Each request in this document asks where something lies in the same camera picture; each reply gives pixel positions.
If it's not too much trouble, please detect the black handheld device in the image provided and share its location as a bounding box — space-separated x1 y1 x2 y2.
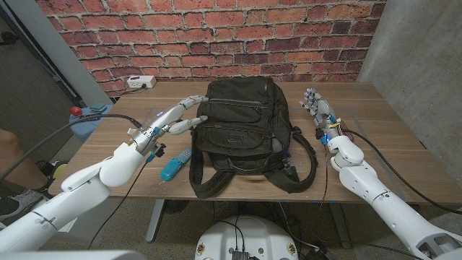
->
77 113 103 123

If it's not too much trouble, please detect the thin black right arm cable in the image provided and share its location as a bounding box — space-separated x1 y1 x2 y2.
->
313 144 329 243

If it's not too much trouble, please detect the white robot body rim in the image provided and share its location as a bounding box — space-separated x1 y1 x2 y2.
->
0 251 146 260

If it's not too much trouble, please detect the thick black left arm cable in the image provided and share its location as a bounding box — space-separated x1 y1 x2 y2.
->
0 113 144 180

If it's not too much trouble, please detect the grey sneaker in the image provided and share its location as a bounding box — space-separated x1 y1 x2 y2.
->
0 189 41 223

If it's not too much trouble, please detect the black backpack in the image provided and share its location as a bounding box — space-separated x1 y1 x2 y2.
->
188 75 319 199

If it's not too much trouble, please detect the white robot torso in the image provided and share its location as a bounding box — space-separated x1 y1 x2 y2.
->
193 215 300 260

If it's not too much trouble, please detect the blue round stool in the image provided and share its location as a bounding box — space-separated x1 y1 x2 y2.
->
68 104 115 142

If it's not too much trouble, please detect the grey table leg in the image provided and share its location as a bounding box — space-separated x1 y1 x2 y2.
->
328 201 353 249
145 199 167 243

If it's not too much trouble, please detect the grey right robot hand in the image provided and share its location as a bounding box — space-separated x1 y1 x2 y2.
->
299 87 342 145

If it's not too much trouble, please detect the person's bare leg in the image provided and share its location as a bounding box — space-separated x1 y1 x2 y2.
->
0 129 37 189

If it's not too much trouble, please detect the white power strip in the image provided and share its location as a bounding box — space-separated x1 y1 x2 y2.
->
126 74 157 90

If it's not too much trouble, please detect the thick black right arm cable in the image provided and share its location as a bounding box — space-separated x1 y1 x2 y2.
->
342 129 462 216

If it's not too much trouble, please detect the black floor fan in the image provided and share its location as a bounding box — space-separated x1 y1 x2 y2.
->
164 199 191 215

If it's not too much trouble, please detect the printed brick backdrop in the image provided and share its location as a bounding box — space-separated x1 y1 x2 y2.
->
35 0 387 98

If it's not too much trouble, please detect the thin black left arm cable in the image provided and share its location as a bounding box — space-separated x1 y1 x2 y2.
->
87 160 149 251

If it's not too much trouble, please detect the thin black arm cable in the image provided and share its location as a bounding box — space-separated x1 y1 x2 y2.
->
87 160 149 251
313 144 329 243

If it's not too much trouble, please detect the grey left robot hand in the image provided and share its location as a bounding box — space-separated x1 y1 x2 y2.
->
128 95 209 157

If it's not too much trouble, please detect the yellow and black object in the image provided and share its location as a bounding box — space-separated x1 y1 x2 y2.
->
52 162 69 180

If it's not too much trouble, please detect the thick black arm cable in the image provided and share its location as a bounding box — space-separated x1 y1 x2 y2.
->
0 113 144 180
342 129 462 216

